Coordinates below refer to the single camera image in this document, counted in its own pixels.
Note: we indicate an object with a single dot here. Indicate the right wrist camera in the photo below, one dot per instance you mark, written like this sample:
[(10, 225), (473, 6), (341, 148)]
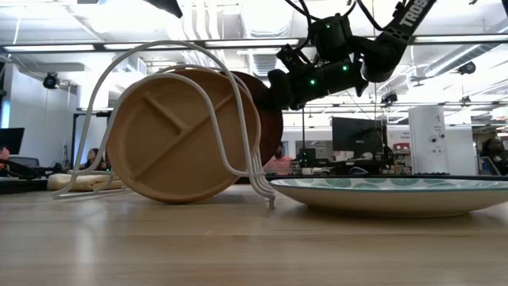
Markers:
[(293, 57)]

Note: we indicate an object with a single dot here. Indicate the beige wooden rack base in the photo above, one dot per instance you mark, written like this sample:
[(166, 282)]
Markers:
[(79, 182)]

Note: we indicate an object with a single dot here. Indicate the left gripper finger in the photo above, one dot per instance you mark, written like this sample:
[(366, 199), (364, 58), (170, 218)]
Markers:
[(168, 6)]

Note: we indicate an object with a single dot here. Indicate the person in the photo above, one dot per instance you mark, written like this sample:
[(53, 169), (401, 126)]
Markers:
[(496, 155), (279, 165), (93, 159)]

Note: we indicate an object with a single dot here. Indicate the white cabinet with knobs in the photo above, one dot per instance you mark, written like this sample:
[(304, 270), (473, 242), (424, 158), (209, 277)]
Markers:
[(428, 131)]

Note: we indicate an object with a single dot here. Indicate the black computer monitor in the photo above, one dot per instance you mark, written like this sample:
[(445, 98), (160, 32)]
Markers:
[(11, 141), (353, 135)]

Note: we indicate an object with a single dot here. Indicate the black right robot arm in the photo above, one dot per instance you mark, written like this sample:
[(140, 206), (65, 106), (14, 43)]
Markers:
[(381, 55)]

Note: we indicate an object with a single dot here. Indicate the white teal leaf plate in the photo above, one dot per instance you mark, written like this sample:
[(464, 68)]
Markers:
[(397, 202)]

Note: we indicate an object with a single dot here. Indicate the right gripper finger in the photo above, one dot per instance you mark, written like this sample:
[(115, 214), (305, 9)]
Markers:
[(279, 91)]

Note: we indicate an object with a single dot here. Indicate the tan divided plate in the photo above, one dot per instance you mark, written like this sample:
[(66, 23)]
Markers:
[(178, 159)]

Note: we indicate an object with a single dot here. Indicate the red daisy flower plate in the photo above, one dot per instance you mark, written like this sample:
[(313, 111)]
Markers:
[(272, 135)]

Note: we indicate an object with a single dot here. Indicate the white mug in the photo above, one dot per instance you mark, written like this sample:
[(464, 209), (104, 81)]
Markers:
[(306, 171)]

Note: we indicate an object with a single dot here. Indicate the black metal frame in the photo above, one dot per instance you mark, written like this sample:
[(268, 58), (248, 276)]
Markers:
[(74, 139)]

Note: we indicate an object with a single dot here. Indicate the black table frame rail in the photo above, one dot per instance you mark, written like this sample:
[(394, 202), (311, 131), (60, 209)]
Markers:
[(24, 186)]

